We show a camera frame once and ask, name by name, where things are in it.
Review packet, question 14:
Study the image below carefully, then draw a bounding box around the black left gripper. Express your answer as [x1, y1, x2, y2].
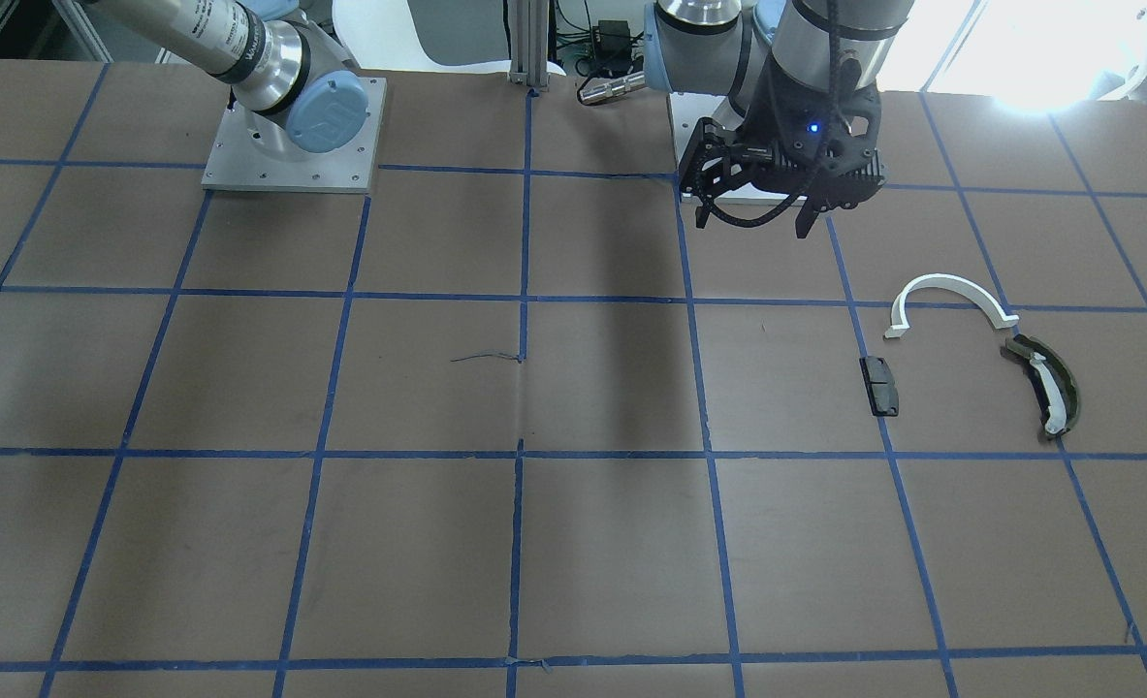
[680, 92, 887, 240]

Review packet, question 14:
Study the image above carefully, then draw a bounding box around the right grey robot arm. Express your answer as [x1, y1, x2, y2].
[95, 1, 369, 152]

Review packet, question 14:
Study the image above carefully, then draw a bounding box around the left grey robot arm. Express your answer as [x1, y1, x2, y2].
[643, 1, 911, 238]

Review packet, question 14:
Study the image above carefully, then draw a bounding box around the dark brake pad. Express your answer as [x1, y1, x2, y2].
[858, 355, 900, 417]

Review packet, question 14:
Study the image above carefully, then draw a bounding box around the white curved plastic part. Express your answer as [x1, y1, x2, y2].
[884, 274, 1020, 340]

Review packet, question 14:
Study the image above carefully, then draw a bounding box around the green curved brake shoe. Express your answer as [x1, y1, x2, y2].
[1002, 334, 1082, 441]

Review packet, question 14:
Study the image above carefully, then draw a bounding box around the aluminium frame post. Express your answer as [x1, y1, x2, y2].
[504, 1, 554, 93]

